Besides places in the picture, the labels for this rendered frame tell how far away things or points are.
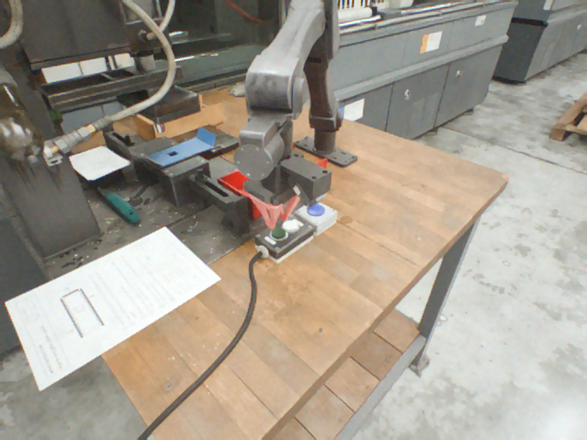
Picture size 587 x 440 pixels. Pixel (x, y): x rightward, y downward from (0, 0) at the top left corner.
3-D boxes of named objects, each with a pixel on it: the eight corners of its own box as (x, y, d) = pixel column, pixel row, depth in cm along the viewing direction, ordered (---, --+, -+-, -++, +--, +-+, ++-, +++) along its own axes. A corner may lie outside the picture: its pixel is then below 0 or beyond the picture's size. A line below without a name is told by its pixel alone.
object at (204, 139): (217, 145, 89) (216, 134, 87) (162, 167, 81) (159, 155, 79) (202, 137, 93) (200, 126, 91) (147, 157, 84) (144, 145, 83)
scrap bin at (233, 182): (326, 179, 93) (327, 158, 89) (252, 221, 79) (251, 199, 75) (293, 163, 99) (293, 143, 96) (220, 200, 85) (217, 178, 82)
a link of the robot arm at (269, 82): (295, 83, 48) (341, -18, 64) (233, 78, 50) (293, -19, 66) (301, 150, 58) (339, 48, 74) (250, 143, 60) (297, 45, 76)
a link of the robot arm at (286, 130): (284, 170, 56) (284, 128, 52) (251, 164, 57) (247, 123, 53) (296, 151, 61) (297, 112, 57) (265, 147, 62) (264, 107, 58)
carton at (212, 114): (224, 125, 122) (221, 102, 117) (157, 149, 108) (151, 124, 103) (203, 115, 129) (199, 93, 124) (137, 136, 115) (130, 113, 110)
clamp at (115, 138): (149, 171, 96) (139, 137, 90) (137, 176, 94) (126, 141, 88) (124, 153, 104) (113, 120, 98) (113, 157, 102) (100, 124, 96)
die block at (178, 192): (213, 191, 88) (209, 165, 83) (178, 209, 82) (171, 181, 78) (171, 163, 99) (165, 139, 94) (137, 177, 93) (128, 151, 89)
